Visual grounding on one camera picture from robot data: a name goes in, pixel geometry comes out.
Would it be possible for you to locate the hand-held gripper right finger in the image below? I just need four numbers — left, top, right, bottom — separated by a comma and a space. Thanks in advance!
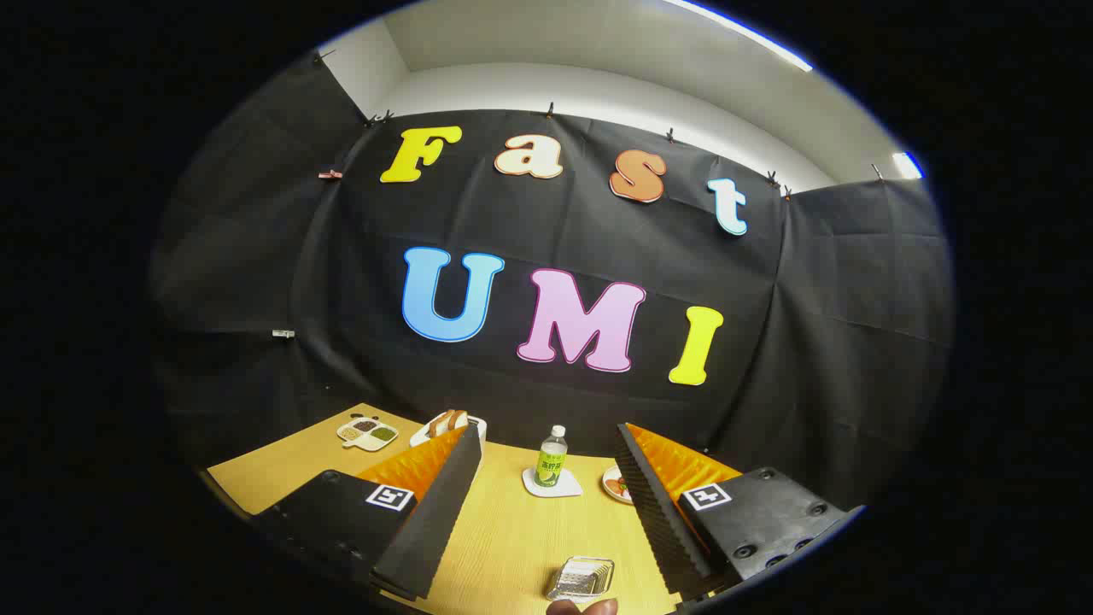
615, 422, 856, 603

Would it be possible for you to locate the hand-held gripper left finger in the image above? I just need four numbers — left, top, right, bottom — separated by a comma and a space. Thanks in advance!
248, 425, 486, 603

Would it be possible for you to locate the white toaster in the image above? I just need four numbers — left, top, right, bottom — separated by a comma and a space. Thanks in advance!
410, 413, 488, 454

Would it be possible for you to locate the white square coaster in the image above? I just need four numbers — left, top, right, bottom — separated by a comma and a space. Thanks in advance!
522, 466, 584, 499

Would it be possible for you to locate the perforated metal tray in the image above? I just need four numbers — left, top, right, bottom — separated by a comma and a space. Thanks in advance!
546, 557, 616, 603

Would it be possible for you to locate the white divided condiment dish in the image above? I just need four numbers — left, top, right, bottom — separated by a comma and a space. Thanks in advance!
336, 415, 400, 452

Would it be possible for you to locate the green label drink bottle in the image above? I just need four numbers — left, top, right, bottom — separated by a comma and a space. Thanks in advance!
535, 425, 570, 489

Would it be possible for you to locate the black backdrop cloth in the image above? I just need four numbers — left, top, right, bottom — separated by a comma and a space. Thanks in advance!
149, 51, 956, 513

